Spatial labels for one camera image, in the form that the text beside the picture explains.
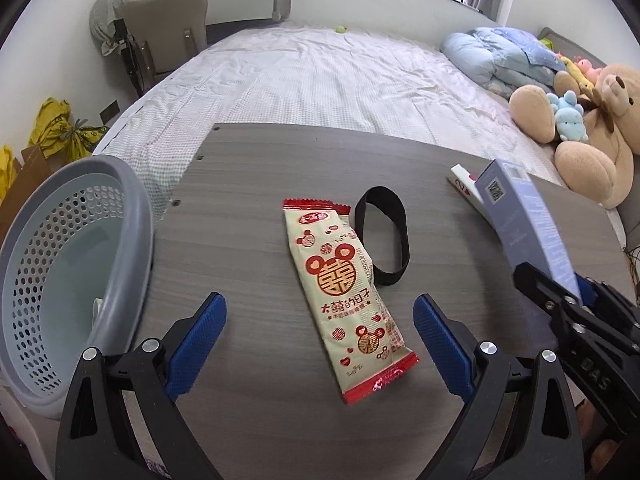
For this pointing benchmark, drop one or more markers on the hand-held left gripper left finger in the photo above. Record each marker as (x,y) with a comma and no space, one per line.
(195,347)

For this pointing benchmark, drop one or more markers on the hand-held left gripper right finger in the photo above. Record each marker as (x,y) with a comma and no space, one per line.
(442,347)

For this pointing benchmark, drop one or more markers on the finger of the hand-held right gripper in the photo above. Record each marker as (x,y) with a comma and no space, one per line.
(545,290)
(600,295)

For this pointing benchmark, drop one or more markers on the blue-grey carton box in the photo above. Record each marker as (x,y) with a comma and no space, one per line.
(525,215)

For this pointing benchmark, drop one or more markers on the red and cream snack packet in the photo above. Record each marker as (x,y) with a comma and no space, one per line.
(345,295)

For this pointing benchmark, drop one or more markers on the grey perforated plastic basket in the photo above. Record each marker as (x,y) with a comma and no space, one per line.
(65,280)

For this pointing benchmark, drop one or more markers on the black elastic band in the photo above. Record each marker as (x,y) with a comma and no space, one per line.
(400,230)

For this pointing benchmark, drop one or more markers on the white box with red hearts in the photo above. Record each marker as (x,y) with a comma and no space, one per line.
(465,182)

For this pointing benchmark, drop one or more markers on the large brown teddy bear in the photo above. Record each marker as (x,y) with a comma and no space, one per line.
(600,145)

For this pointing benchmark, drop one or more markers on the small blue plush toy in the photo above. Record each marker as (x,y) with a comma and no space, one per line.
(567,117)

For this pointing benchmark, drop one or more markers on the yellow and pink plush toys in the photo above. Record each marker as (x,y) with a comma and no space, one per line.
(582,67)

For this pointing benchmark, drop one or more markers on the brown cardboard box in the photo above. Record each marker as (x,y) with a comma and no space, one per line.
(25,180)

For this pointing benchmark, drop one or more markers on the light blue duvet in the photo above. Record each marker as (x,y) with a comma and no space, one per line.
(495,55)

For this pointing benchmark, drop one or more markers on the tied yellow printed sack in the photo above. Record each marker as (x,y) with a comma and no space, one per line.
(75,135)

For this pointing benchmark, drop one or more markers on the yellow plastic bag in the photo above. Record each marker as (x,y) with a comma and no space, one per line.
(7,170)

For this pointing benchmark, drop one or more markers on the crumpled yellow sack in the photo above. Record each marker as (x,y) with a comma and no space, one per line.
(50,117)

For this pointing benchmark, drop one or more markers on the bed with white checked sheet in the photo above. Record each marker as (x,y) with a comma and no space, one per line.
(320,85)

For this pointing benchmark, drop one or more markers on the beige padded chair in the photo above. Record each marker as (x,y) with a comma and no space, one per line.
(167,25)

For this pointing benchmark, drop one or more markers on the grey cloth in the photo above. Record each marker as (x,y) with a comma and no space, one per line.
(112,10)

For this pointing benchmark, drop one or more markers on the grey white desk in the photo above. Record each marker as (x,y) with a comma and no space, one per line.
(250,2)

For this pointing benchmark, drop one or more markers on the wall socket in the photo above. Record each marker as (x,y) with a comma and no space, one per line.
(110,111)

